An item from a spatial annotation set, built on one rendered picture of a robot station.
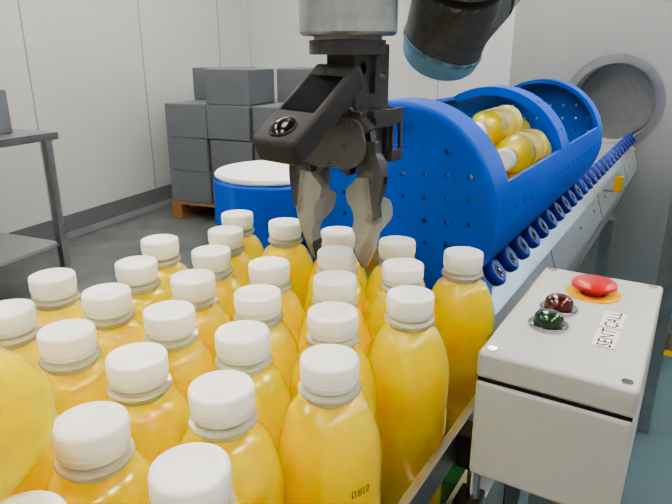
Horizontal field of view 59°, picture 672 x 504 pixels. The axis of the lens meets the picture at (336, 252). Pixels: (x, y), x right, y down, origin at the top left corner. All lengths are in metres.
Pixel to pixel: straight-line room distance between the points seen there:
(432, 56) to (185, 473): 0.50
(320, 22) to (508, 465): 0.38
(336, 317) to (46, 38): 4.42
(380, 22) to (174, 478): 0.40
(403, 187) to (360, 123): 0.28
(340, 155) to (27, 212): 4.17
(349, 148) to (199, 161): 4.34
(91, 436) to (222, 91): 4.39
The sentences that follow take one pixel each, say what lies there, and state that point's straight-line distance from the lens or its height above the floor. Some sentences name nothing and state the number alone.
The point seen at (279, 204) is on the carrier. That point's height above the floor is 0.99.
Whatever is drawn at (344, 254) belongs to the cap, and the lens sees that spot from 0.58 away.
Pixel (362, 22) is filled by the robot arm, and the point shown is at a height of 1.32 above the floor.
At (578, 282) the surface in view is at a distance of 0.53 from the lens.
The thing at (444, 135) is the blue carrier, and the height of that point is 1.19.
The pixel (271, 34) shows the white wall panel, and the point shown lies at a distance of 6.78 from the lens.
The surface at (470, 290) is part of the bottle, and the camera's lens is 0.59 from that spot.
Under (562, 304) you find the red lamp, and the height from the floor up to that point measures 1.11.
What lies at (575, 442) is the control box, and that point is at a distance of 0.43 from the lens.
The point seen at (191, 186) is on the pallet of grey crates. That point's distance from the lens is 4.97.
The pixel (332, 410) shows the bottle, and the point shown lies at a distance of 0.39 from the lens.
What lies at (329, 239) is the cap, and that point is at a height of 1.10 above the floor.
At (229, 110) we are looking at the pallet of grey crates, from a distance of 4.65.
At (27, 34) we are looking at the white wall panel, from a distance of 4.68.
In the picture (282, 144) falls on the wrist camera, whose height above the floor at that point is 1.22.
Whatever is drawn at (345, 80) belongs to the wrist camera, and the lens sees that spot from 0.54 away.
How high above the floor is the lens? 1.29
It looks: 18 degrees down
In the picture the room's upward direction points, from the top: straight up
